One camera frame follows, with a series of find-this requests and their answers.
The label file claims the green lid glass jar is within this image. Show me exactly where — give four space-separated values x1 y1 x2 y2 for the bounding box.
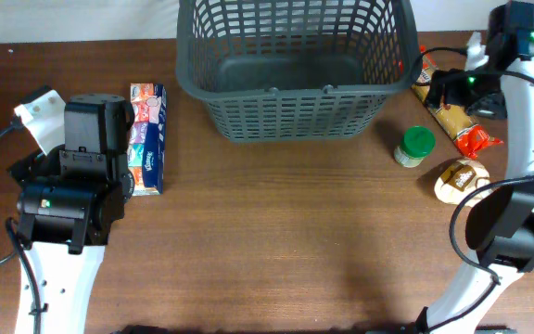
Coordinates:
393 126 436 168

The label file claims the beige snack pouch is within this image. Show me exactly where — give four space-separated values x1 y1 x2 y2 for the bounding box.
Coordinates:
434 159 490 204

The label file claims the grey plastic lattice basket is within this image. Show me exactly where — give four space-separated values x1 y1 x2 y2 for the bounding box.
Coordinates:
176 0 420 143

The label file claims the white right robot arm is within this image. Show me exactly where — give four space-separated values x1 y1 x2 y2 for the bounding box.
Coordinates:
413 1 534 333

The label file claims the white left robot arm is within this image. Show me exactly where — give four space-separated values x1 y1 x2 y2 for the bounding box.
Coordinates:
6 90 134 333

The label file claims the San Remo spaghetti packet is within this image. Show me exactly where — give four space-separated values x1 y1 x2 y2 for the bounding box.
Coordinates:
412 55 503 160

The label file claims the Kleenex tissue multipack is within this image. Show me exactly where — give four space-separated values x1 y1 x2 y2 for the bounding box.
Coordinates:
127 83 168 196

